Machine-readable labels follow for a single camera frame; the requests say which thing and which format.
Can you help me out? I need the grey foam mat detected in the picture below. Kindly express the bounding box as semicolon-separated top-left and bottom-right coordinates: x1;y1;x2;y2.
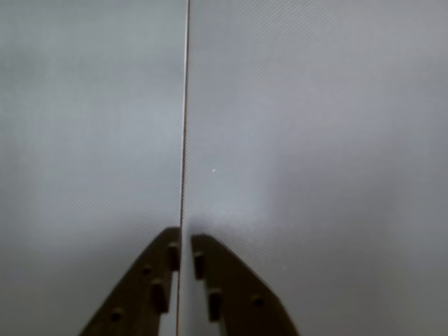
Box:
0;0;189;336
176;0;448;336

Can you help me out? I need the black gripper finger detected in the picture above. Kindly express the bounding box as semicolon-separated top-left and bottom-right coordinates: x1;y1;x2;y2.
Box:
78;226;182;336
190;233;300;336

